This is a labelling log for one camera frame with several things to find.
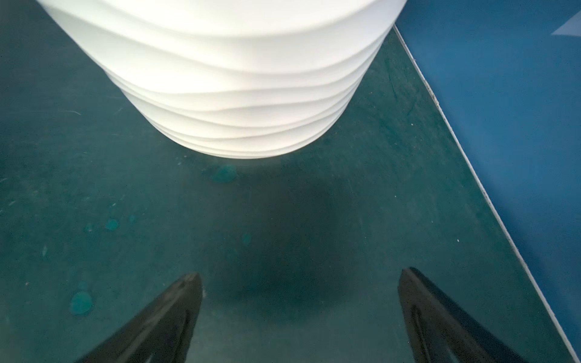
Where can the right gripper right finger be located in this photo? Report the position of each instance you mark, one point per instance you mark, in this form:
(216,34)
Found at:
(439,330)

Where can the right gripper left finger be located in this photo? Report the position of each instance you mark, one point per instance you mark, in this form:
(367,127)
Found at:
(161,332)

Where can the white ribbed plant pot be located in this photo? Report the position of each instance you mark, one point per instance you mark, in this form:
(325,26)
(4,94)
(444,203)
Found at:
(233,79)

